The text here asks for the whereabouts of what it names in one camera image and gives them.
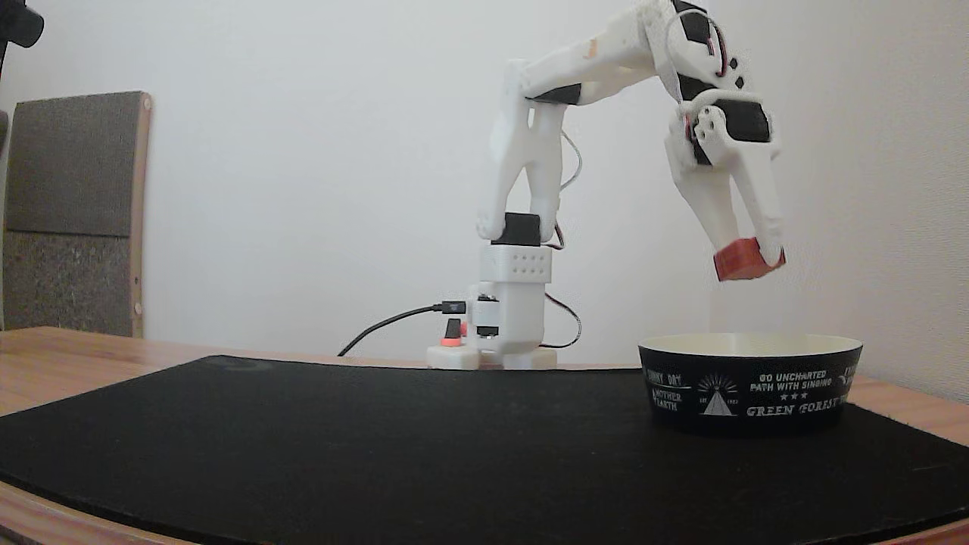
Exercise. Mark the black rounded object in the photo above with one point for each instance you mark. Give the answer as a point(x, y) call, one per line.
point(19, 23)

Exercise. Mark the orange and black clamp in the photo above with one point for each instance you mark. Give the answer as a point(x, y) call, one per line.
point(452, 331)

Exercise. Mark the black bowl with white print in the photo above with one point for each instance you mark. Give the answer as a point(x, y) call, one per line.
point(749, 393)

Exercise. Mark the grey board with wooden frame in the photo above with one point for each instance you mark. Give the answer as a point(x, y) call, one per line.
point(72, 219)

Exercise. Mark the black table mat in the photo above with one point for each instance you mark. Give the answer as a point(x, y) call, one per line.
point(484, 469)

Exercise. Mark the red toy block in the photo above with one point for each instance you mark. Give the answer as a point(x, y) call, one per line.
point(740, 261)

